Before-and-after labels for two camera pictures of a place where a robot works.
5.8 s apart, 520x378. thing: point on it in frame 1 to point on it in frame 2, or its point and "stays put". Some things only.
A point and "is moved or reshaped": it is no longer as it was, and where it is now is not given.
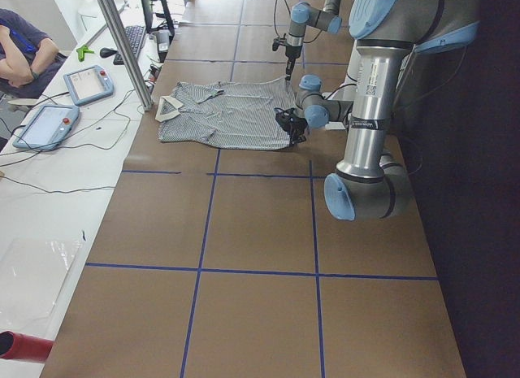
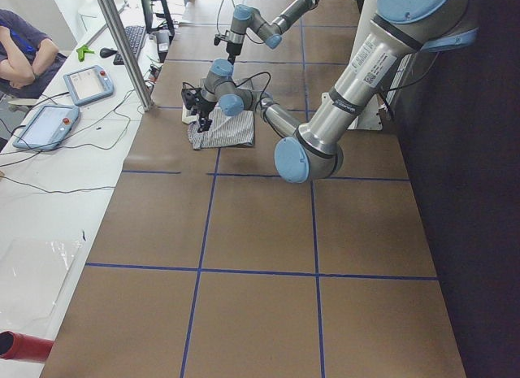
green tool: (81, 51) stays put
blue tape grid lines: (311, 176) stays put
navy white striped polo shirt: (228, 115) is moved or reshaped
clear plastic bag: (32, 271) stays put
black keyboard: (134, 33) stays put
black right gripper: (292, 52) to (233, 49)
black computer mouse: (106, 52) stays put
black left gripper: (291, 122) to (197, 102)
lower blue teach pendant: (46, 128) stays put
